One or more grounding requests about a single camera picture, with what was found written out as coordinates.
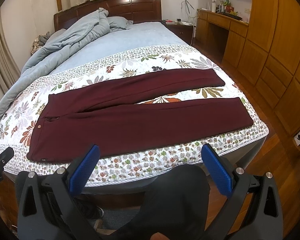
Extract light blue bed sheet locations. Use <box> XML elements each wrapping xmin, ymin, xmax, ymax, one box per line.
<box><xmin>51</xmin><ymin>22</ymin><xmax>186</xmax><ymax>74</ymax></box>

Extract wooden wardrobe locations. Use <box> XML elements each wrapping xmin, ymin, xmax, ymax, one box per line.
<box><xmin>221</xmin><ymin>0</ymin><xmax>300</xmax><ymax>153</ymax></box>

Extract grey-blue pillow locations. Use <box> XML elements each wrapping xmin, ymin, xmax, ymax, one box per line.
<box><xmin>107</xmin><ymin>16</ymin><xmax>133</xmax><ymax>32</ymax></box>

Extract wooden desk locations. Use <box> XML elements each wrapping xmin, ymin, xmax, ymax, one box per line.
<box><xmin>195</xmin><ymin>9</ymin><xmax>248</xmax><ymax>68</ymax></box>

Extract maroon pants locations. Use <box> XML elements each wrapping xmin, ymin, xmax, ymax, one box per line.
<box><xmin>27</xmin><ymin>69</ymin><xmax>254</xmax><ymax>163</ymax></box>

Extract dark wooden nightstand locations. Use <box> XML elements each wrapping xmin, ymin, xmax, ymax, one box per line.
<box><xmin>161</xmin><ymin>20</ymin><xmax>194</xmax><ymax>45</ymax></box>

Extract grey-blue comforter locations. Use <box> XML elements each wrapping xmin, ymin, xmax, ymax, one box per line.
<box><xmin>0</xmin><ymin>8</ymin><xmax>110</xmax><ymax>120</ymax></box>

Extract dark wooden headboard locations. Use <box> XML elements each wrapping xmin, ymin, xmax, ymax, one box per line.
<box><xmin>53</xmin><ymin>0</ymin><xmax>162</xmax><ymax>31</ymax></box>

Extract person's dark trouser leg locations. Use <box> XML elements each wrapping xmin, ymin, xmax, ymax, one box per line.
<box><xmin>105</xmin><ymin>165</ymin><xmax>210</xmax><ymax>239</ymax></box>

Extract white bottle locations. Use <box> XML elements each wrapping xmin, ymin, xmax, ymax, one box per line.
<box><xmin>211</xmin><ymin>0</ymin><xmax>216</xmax><ymax>13</ymax></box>

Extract patterned cloth bundle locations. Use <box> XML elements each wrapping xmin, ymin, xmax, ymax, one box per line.
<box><xmin>30</xmin><ymin>31</ymin><xmax>51</xmax><ymax>55</ymax></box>

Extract floral quilted bedspread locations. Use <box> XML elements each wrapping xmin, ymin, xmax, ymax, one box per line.
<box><xmin>0</xmin><ymin>45</ymin><xmax>269</xmax><ymax>187</ymax></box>

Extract hanging cables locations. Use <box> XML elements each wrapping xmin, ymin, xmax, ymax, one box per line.
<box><xmin>180</xmin><ymin>0</ymin><xmax>199</xmax><ymax>22</ymax></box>

